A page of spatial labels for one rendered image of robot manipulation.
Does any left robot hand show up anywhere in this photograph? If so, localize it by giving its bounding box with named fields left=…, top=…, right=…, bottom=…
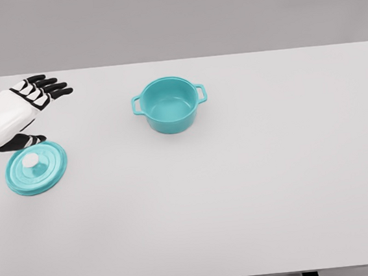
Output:
left=0, top=71, right=79, bottom=154

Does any teal pot lid white knob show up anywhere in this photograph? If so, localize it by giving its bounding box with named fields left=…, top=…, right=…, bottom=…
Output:
left=2, top=138, right=71, bottom=199

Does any teal pot with handles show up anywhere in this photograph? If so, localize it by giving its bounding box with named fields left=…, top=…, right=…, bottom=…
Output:
left=129, top=73, right=210, bottom=138

